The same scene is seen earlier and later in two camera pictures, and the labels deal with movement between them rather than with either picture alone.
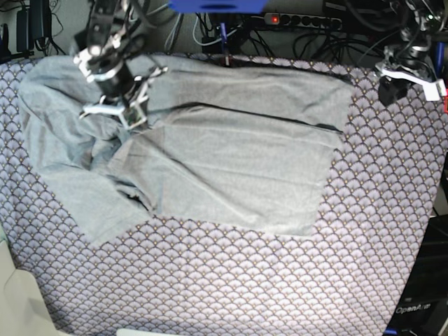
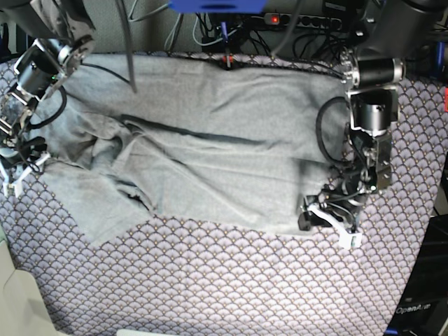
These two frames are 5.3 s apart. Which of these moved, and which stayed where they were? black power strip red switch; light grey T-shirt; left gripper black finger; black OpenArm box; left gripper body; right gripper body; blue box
Moved: left gripper body; left gripper black finger; right gripper body
Stayed: black power strip red switch; light grey T-shirt; blue box; black OpenArm box
